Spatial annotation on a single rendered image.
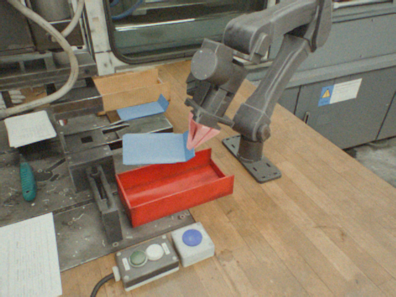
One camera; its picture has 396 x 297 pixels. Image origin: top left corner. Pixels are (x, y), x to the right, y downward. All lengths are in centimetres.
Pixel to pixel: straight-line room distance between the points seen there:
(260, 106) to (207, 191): 24
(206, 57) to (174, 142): 23
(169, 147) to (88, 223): 24
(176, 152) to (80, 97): 23
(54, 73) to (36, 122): 32
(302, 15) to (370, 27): 128
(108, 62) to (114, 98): 34
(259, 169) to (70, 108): 47
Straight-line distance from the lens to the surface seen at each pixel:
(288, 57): 89
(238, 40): 70
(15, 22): 72
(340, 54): 205
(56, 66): 80
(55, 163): 99
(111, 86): 124
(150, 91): 116
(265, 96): 85
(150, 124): 104
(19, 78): 78
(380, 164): 264
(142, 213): 75
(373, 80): 233
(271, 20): 74
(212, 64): 63
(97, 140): 89
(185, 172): 88
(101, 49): 143
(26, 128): 106
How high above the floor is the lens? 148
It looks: 38 degrees down
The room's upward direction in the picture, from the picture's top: straight up
